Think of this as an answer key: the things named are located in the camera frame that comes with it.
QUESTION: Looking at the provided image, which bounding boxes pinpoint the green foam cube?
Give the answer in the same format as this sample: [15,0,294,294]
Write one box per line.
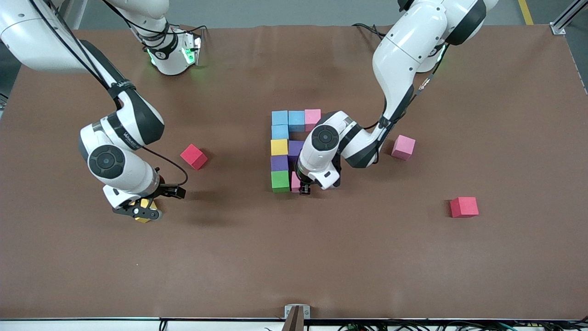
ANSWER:
[271,171,291,193]

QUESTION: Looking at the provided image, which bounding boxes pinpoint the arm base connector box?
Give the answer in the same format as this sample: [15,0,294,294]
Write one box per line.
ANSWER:
[181,31,203,66]

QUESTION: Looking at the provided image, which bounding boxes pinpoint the red foam cube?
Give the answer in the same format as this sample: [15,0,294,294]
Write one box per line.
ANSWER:
[450,197,479,218]
[180,143,209,171]

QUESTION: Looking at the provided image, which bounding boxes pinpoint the brown table mat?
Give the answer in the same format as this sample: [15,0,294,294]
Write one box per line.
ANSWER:
[0,24,588,320]

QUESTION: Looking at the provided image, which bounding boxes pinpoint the grey metal table clamp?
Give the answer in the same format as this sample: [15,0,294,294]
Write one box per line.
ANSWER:
[284,304,311,331]

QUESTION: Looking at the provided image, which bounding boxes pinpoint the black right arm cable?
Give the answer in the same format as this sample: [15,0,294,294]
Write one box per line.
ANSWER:
[28,0,209,187]

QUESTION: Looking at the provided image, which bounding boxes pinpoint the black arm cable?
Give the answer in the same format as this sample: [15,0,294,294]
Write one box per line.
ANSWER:
[363,41,448,131]
[28,0,209,187]

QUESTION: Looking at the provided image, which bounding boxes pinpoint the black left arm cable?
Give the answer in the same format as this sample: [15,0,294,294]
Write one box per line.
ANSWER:
[363,41,448,131]

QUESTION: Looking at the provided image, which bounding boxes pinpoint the black base cables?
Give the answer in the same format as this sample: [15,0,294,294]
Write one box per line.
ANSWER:
[351,22,386,38]

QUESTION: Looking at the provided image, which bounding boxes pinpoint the aluminium frame post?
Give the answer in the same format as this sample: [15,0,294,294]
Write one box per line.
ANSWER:
[550,0,588,35]

